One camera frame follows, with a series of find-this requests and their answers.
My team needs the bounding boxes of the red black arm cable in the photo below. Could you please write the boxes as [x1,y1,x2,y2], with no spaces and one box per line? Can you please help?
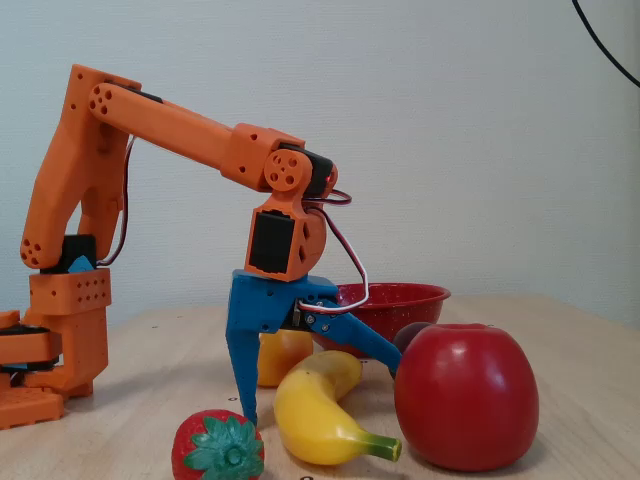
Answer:
[95,134,137,267]

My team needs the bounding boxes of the red white black servo cable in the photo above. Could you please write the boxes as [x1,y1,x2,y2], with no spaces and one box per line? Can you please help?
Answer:
[298,188,371,317]

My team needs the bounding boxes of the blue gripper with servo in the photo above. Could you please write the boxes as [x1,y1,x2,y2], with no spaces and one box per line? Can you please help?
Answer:
[225,268,405,427]

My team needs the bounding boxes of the thin black hanging cable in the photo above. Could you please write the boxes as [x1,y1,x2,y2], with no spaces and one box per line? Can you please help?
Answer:
[571,0,640,89]

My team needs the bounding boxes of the toy orange fruit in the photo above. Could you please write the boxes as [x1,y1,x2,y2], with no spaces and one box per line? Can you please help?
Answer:
[256,328,315,388]

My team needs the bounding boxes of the red speckled enamel bowl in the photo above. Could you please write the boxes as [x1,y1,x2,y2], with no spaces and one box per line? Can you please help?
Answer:
[310,282,452,359]

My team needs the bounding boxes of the dark purple toy plum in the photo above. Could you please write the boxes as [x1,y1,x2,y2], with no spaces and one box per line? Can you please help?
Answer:
[391,321,434,364]

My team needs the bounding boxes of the yellow toy banana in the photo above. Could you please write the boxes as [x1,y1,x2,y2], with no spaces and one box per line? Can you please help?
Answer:
[273,349,403,467]

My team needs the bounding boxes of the red toy apple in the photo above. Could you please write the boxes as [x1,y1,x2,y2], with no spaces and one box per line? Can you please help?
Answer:
[393,322,541,473]

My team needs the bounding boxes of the orange robot base mount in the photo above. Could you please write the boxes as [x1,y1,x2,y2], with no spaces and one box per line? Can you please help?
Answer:
[0,309,67,432]

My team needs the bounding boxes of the red toy strawberry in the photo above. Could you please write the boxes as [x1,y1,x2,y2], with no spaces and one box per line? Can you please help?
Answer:
[171,408,266,480]

